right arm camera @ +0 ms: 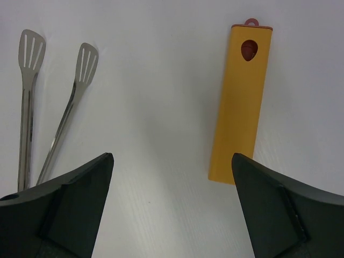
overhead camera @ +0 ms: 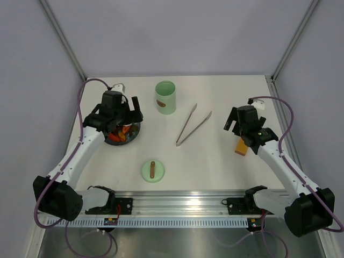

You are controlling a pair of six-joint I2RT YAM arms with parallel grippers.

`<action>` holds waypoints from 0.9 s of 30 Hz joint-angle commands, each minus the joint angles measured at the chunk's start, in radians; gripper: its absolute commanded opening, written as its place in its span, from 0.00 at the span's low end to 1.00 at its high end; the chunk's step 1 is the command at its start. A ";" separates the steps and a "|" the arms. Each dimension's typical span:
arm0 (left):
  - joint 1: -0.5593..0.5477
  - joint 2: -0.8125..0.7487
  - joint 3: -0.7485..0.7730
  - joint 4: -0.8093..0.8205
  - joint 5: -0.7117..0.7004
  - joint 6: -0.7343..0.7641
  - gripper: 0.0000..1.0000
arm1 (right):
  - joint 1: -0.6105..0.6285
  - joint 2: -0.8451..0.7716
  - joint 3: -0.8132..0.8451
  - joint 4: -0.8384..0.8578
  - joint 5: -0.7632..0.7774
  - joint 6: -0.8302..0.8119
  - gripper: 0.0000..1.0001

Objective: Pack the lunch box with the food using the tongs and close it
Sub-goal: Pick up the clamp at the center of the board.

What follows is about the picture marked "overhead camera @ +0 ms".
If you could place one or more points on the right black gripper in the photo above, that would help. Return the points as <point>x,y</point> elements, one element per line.
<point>233,116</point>

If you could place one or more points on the metal tongs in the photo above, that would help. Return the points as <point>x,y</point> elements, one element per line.
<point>191,126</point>

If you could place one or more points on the white slotted cable duct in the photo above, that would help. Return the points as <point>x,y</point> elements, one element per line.
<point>151,222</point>

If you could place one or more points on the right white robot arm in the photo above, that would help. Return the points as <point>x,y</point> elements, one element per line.
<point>307,208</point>

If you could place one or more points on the aluminium frame post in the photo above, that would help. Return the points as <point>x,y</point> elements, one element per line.
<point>295,38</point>
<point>47,9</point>

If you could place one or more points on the toy brown mushroom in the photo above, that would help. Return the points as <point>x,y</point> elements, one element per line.
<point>133,129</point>

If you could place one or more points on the toy orange carrot piece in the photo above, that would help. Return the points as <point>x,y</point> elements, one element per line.
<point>122,132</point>

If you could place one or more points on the dark teal plate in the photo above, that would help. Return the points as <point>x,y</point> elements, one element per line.
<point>128,139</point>

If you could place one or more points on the left aluminium frame post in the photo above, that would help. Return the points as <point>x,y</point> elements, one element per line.
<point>47,9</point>

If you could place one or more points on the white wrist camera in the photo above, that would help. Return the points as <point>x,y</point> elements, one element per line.
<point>258,104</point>
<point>119,88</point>

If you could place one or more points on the right aluminium frame post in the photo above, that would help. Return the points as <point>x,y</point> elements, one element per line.
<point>295,38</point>

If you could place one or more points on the green cylindrical lunch container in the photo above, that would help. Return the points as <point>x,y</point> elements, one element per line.
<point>165,95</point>

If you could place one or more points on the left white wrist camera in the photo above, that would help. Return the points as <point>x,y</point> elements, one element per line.
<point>119,88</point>

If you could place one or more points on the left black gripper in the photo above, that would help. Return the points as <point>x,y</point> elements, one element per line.
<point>129,120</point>

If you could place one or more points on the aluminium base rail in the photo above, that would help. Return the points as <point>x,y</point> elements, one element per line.
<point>188,203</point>

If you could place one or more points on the green round lid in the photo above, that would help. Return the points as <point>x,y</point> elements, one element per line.
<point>152,171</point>

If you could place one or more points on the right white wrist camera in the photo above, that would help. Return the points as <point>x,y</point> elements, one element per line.
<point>258,104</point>

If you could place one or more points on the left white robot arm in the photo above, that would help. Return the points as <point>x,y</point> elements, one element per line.
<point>55,193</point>

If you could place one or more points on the orange rectangular box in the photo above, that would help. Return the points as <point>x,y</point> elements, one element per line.
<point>241,148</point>

